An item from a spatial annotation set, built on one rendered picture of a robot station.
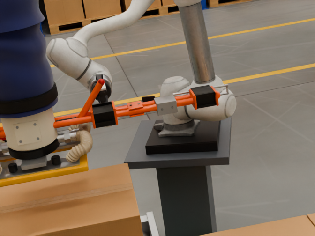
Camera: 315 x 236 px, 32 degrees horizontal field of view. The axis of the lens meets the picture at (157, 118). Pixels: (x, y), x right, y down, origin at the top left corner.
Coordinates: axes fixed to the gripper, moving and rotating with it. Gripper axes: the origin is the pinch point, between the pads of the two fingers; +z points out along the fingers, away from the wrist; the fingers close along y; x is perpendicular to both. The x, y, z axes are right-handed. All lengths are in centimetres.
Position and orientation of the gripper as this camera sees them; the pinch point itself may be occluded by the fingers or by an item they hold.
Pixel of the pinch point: (104, 106)
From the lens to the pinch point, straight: 194.7
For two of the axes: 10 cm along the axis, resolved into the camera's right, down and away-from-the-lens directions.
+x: -9.8, 1.7, -1.0
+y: 1.2, 9.2, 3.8
